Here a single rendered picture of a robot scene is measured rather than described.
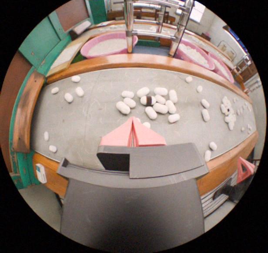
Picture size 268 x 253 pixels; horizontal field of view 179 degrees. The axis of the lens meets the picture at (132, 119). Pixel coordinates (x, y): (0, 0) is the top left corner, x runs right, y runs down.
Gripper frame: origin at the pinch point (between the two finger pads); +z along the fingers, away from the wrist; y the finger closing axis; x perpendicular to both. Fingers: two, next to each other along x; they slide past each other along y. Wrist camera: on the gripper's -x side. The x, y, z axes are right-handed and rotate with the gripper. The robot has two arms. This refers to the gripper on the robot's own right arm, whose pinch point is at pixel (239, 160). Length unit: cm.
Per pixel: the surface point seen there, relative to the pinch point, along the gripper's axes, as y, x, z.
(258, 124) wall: -451, 34, 16
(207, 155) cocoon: 12.2, 2.1, 8.0
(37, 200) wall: 158, 78, -41
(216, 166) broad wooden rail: 7.8, 4.7, 3.8
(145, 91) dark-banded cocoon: 29.5, -9.5, 21.1
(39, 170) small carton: 62, 4, 2
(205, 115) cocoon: 11.6, -5.5, 16.7
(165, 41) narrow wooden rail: 11, -34, 56
